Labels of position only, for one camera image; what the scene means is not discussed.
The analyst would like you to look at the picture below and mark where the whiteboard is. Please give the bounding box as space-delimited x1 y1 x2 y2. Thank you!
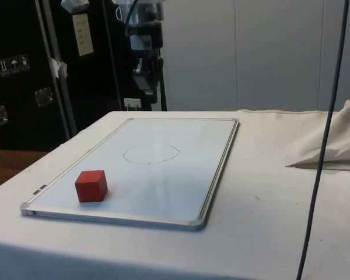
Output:
19 117 240 233

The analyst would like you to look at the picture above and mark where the red cube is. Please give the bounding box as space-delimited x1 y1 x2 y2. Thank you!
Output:
75 170 110 203

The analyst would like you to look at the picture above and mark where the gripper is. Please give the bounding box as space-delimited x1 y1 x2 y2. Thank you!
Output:
130 48 165 104

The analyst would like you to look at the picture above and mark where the black cable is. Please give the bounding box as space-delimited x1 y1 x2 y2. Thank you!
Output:
123 0 137 30
295 0 349 280

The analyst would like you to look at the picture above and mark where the pale locker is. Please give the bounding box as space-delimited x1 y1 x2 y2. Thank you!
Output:
162 0 237 112

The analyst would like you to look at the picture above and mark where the black cabinet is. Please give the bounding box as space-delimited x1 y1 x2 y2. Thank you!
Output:
0 0 167 152

